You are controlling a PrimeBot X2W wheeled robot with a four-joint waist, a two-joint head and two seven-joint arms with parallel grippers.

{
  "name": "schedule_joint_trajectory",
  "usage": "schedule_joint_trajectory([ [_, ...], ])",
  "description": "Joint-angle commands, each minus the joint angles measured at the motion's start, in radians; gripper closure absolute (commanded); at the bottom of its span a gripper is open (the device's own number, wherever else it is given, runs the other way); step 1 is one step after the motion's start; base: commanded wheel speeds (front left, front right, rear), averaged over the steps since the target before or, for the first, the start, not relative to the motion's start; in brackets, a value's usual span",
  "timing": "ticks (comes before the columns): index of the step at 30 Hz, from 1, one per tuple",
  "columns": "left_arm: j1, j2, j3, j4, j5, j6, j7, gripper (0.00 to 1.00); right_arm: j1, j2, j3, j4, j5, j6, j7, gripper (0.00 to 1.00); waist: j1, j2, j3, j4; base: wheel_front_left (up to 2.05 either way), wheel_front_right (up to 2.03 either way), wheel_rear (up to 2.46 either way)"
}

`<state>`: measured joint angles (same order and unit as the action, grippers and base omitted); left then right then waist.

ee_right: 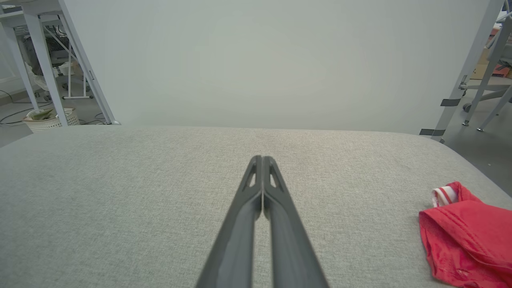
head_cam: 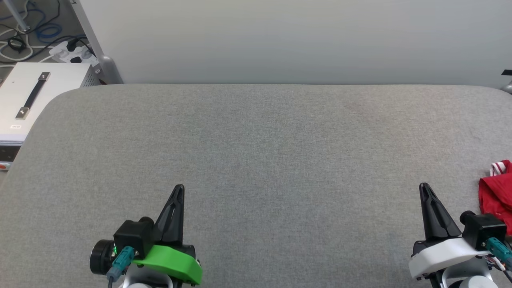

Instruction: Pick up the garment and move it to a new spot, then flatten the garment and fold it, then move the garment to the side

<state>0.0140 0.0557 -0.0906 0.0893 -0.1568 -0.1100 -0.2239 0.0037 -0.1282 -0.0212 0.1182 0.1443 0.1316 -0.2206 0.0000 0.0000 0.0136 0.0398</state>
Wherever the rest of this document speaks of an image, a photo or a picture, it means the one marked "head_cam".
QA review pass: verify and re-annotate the blue coiled cable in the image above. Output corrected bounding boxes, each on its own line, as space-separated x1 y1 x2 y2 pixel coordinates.
28 4 64 41

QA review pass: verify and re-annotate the black case handle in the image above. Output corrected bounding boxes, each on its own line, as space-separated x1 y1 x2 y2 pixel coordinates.
15 72 51 120

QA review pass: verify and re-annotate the red white basketball jersey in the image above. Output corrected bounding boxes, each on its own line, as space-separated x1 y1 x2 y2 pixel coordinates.
478 160 512 235

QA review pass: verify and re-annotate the white floor cable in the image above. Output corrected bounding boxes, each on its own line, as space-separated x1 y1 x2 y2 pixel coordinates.
0 31 54 63

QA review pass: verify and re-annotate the white metal equipment case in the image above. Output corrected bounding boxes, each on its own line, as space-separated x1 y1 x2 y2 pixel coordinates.
0 62 100 171

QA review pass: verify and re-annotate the camera cable teal plug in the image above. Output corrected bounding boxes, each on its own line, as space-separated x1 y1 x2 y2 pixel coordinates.
482 237 512 280
106 246 135 288

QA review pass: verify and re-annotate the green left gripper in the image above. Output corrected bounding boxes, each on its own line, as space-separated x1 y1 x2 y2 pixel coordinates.
132 184 202 285

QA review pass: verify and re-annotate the right camera cable teal plug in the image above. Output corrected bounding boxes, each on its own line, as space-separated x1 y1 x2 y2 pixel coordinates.
482 237 512 280

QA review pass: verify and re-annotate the white power strip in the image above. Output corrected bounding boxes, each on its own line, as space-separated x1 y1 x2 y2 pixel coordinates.
50 40 99 67

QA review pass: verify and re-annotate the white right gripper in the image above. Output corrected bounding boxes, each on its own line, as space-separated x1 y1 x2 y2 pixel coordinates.
409 183 490 280

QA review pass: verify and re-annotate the left camera cable teal plug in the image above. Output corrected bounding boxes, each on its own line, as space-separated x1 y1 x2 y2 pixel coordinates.
106 246 135 288

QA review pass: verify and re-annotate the grey partition frame post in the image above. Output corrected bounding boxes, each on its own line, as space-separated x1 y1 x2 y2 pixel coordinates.
71 0 124 84

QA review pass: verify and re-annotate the grey fabric sofa cushion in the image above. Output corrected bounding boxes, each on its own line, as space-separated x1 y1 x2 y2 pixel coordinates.
0 83 512 288

